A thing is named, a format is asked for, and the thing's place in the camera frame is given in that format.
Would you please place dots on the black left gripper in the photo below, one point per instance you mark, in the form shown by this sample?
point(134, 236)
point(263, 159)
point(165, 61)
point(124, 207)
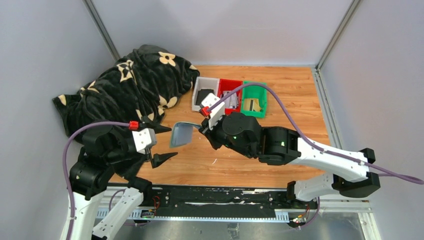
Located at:
point(158, 158)

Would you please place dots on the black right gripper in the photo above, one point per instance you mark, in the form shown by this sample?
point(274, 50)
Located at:
point(210, 134)

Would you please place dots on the teal leather card holder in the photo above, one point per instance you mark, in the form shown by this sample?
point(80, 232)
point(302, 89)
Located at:
point(182, 133)

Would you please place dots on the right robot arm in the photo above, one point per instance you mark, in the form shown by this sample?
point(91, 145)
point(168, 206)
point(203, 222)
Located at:
point(345, 172)

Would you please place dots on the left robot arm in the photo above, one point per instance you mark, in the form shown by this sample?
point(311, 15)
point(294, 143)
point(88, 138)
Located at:
point(110, 147)

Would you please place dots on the white cards stack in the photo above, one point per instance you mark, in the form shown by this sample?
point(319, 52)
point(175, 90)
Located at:
point(232, 102)

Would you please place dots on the gold cards in green bin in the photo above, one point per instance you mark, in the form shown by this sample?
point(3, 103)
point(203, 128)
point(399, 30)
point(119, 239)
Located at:
point(252, 105)

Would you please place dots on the black cards stack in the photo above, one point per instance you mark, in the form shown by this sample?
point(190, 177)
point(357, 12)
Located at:
point(201, 94)

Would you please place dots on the green plastic bin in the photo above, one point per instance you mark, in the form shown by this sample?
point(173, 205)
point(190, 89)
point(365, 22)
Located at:
point(259, 92)

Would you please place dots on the red plastic bin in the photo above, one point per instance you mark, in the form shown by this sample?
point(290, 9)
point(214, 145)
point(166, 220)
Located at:
point(229, 85)

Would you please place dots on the white plastic bin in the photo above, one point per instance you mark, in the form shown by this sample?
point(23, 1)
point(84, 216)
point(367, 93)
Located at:
point(202, 87)

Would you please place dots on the black floral fleece blanket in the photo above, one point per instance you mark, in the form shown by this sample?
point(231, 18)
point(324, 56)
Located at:
point(142, 84)

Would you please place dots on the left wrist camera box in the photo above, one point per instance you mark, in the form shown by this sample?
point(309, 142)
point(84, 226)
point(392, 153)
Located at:
point(144, 140)

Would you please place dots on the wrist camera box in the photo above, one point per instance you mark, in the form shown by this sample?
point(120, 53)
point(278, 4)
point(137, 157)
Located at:
point(144, 140)
point(213, 108)

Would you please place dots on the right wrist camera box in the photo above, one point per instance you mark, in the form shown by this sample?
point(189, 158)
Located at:
point(213, 108)

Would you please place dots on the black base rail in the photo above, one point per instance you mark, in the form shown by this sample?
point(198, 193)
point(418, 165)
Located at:
point(221, 204)

